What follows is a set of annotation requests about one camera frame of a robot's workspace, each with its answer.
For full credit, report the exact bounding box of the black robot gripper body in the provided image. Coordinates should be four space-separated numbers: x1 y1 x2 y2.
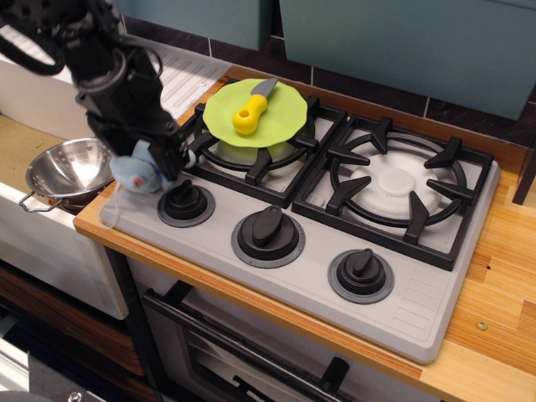
75 46 180 145

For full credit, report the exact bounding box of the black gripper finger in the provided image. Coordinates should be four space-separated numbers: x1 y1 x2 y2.
149 136 191 181
98 125 138 157

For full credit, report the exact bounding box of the light blue plush mouse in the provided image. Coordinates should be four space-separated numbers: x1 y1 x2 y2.
110 140 173 193

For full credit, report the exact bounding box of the yellow toy knife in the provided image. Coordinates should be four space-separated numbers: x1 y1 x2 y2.
232 78 278 135

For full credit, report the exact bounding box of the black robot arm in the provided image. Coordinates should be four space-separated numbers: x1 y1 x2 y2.
1 1 196 181

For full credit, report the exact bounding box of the black left stove knob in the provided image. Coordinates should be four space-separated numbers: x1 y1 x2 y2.
157 179 215 228

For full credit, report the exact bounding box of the black stove knob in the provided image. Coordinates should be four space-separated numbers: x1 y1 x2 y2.
327 249 394 305
231 205 306 269
157 179 215 228

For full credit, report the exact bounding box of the steel colander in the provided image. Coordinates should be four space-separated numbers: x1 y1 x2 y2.
18 137 114 214

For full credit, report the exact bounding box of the white left burner cap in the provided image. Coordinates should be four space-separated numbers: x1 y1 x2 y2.
213 141 294 164

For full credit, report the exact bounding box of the white burner cap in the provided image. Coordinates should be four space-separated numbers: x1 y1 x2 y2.
213 141 294 164
340 151 441 219

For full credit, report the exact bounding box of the black left burner grate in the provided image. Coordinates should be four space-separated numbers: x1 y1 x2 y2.
183 96 348 208

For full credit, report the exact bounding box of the black burner grate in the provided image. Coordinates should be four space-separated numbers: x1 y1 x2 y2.
292 115 501 271
183 96 348 208

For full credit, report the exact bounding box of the green plastic plate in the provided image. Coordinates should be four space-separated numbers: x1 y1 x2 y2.
203 79 307 148

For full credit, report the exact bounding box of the white sink unit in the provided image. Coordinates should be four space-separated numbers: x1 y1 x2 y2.
0 24 234 322

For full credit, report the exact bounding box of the black middle stove knob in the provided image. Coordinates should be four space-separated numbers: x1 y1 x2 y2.
231 205 306 269

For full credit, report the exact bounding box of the teal box left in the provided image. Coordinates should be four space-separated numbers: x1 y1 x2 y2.
116 0 275 50

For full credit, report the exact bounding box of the teal box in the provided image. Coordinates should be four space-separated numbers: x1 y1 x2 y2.
116 0 275 50
280 1 535 120

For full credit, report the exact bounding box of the toy oven door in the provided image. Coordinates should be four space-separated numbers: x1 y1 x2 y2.
142 281 355 401

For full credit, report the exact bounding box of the grey toy stove top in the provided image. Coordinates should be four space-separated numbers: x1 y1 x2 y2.
99 100 502 363

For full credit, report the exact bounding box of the black right stove knob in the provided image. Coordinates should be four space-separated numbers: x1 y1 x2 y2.
327 249 394 305

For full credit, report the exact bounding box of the white right burner cap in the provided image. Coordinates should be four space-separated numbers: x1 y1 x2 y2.
340 151 441 219

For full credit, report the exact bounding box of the black right burner grate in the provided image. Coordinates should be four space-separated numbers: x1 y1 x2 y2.
292 115 501 271

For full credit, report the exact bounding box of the teal box right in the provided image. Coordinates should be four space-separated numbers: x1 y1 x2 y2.
280 1 535 120

